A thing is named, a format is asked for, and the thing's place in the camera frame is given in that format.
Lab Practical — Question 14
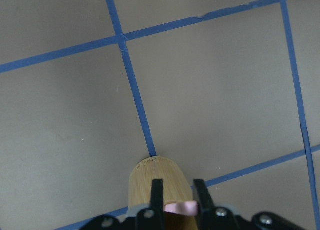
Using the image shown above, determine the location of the pink chopstick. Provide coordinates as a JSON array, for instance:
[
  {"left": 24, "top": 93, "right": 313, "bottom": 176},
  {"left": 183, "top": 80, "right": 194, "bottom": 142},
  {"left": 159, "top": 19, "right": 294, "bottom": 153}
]
[{"left": 164, "top": 200, "right": 199, "bottom": 217}]

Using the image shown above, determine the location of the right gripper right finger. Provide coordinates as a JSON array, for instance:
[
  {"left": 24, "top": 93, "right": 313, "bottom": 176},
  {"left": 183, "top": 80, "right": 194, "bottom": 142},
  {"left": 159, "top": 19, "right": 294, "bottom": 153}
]
[{"left": 193, "top": 179, "right": 216, "bottom": 223}]

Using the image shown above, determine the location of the bamboo wooden cup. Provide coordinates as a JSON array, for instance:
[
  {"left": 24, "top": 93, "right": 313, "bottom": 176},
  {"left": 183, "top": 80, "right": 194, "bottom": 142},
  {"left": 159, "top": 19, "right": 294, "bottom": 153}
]
[{"left": 127, "top": 155, "right": 200, "bottom": 230}]

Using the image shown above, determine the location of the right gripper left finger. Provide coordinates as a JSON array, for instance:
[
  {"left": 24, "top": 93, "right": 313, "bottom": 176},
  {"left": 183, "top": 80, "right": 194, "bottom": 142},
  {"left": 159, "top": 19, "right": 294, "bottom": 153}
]
[{"left": 149, "top": 179, "right": 165, "bottom": 230}]

